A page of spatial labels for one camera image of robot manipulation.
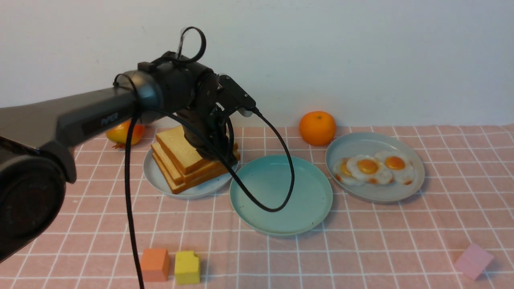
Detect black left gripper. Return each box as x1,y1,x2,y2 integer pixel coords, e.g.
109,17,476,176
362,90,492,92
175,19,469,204
159,51,237,166

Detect bread slice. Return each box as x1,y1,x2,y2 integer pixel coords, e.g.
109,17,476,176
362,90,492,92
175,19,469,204
152,141,228,185
152,126,219,173
152,151,228,194

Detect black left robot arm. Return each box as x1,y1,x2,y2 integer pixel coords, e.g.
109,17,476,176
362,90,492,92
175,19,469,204
0,52,243,261

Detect red yellow fruit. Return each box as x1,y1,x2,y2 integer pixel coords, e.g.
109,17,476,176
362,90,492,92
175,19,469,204
105,120,146,149

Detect pale blue bread plate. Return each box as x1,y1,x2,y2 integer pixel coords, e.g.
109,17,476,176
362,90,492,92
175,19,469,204
143,149,233,199

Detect teal middle plate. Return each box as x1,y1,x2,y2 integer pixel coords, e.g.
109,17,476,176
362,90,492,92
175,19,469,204
229,155,333,236

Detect orange fruit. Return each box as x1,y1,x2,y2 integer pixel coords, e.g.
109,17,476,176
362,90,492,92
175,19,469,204
299,110,337,146

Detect fried egg underneath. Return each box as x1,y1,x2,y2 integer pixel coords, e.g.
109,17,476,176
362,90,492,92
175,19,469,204
332,158,365,186

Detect yellow foam cube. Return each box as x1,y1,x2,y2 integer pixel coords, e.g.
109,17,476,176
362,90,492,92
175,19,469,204
174,250,201,285

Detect orange foam cube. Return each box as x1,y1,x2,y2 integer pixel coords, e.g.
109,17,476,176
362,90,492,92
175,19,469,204
140,248,171,282

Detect fried egg front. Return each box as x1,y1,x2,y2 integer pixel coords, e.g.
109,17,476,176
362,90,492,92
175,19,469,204
346,155,394,185

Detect fried egg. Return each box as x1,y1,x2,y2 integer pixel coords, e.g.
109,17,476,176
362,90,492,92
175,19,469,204
374,151,415,185
346,155,394,185

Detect grey egg plate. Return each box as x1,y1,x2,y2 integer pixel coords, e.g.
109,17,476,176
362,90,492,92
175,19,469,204
325,132,425,204

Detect fried egg right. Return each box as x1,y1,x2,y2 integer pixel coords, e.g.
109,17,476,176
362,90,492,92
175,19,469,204
374,151,415,185

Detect pink foam cube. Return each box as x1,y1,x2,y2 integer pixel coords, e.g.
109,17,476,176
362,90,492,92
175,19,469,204
454,243,494,281

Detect black camera cable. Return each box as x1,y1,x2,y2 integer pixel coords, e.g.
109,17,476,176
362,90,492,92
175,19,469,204
113,26,296,289

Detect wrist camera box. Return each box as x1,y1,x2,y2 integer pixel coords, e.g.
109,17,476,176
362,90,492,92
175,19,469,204
216,74,257,118

